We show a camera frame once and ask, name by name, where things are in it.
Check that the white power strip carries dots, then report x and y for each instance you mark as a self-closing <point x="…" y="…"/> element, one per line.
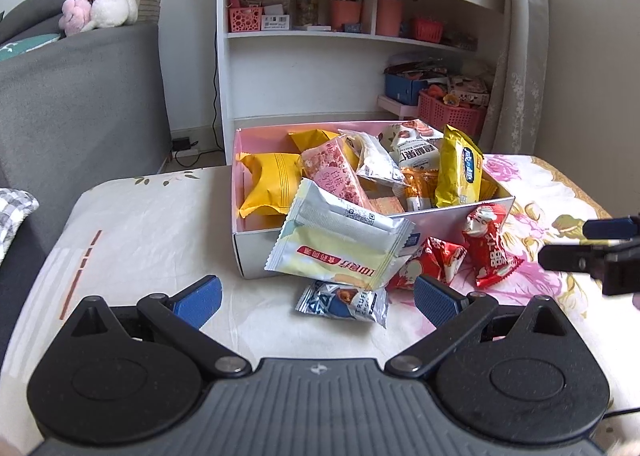
<point x="186" y="152"/>

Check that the brown wafer packet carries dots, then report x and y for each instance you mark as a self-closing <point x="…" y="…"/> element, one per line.
<point x="386" y="206"/>

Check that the small blue box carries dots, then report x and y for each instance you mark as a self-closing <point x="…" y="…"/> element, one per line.
<point x="352" y="27"/>

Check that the printed toy box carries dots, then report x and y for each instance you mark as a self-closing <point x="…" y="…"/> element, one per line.
<point x="469" y="91"/>

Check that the clear wrapped pastry packet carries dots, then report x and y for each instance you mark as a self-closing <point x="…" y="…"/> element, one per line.
<point x="372" y="155"/>

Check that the grey checked cloth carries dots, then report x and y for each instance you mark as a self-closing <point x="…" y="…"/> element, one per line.
<point x="15" y="216"/>

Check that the white bookshelf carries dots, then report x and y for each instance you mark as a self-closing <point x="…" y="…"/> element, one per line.
<point x="300" y="80"/>

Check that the pile of printed toy packets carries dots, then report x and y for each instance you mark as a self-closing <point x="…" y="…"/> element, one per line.
<point x="415" y="66"/>

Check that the teal cushion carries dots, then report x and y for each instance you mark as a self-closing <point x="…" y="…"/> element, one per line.
<point x="25" y="45"/>

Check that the pink cardboard box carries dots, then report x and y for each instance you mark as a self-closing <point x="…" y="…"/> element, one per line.
<point x="255" y="251"/>

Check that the pink and white plush toy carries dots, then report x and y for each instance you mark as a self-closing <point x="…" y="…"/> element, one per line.
<point x="112" y="10"/>

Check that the pink perforated basket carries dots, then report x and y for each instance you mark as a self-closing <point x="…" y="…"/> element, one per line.
<point x="245" y="19"/>

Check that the patterned curtain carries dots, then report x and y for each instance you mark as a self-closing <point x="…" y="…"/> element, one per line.
<point x="520" y="35"/>

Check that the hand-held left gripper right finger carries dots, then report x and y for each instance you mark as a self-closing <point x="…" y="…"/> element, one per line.
<point x="435" y="301"/>

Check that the large pink basket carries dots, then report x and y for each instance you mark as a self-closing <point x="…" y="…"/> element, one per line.
<point x="445" y="115"/>

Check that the yellow snack packet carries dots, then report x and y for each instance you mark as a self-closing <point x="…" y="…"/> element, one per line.
<point x="312" y="138"/>
<point x="270" y="183"/>

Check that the plain salmon cup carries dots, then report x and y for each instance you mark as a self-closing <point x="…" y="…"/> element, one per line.
<point x="390" y="18"/>

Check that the small red basket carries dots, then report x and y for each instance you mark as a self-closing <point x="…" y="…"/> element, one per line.
<point x="427" y="30"/>

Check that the orange transparent snack packet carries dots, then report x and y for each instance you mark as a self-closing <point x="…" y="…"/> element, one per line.
<point x="420" y="183"/>

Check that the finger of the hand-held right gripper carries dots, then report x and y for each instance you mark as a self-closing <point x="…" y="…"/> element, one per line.
<point x="570" y="258"/>
<point x="615" y="227"/>

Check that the pink snack packet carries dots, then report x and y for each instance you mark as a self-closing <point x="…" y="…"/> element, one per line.
<point x="335" y="170"/>

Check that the clear jar of sweets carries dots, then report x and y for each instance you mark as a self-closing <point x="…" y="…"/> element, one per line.
<point x="306" y="10"/>

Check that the white labelled box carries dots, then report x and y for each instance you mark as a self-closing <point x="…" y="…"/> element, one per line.
<point x="276" y="21"/>

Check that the salmon cup with pens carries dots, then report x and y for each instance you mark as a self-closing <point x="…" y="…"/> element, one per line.
<point x="345" y="15"/>

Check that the silver and blue snack packet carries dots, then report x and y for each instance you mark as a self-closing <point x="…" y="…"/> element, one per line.
<point x="342" y="303"/>

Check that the blue cardboard box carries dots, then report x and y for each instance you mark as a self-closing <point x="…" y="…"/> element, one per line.
<point x="400" y="88"/>

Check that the large white and yellow packet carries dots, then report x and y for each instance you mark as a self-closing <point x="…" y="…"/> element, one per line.
<point x="340" y="241"/>

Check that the grey sofa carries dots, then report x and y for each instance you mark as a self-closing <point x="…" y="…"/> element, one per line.
<point x="75" y="110"/>

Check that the yellow packet with blue label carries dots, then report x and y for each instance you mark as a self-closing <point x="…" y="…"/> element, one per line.
<point x="457" y="170"/>

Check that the red snack packet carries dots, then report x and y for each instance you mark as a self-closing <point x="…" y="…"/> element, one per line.
<point x="432" y="261"/>
<point x="487" y="246"/>

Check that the white packet with orange print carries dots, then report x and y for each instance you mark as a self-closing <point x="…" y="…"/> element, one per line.
<point x="412" y="135"/>

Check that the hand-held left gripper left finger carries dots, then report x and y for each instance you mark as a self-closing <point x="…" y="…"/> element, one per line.
<point x="200" y="298"/>

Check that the black power adapter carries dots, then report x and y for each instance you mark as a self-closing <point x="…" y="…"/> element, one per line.
<point x="181" y="143"/>

